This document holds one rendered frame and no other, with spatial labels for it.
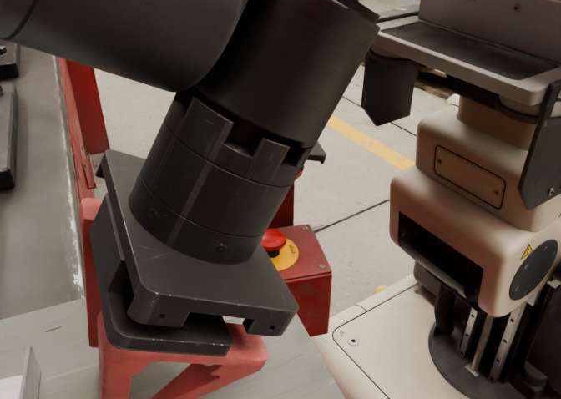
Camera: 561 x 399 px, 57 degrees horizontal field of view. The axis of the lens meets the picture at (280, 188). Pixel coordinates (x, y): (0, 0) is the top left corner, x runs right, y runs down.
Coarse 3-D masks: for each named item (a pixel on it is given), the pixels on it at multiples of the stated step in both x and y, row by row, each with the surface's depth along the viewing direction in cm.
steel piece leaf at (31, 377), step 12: (36, 360) 27; (24, 372) 25; (36, 372) 26; (0, 384) 27; (12, 384) 27; (24, 384) 24; (36, 384) 26; (0, 396) 26; (12, 396) 26; (24, 396) 24; (36, 396) 26
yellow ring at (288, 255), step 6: (288, 240) 71; (288, 246) 70; (294, 246) 70; (282, 252) 69; (288, 252) 69; (294, 252) 69; (270, 258) 68; (276, 258) 68; (282, 258) 68; (288, 258) 68; (294, 258) 68; (276, 264) 67; (282, 264) 67; (288, 264) 67
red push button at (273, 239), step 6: (270, 234) 68; (276, 234) 68; (282, 234) 68; (264, 240) 67; (270, 240) 67; (276, 240) 67; (282, 240) 67; (264, 246) 66; (270, 246) 66; (276, 246) 66; (282, 246) 67; (270, 252) 67; (276, 252) 68
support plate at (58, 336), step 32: (0, 320) 31; (32, 320) 31; (64, 320) 31; (224, 320) 31; (0, 352) 29; (64, 352) 29; (96, 352) 29; (288, 352) 29; (64, 384) 27; (96, 384) 27; (160, 384) 27; (256, 384) 27; (288, 384) 27; (320, 384) 27
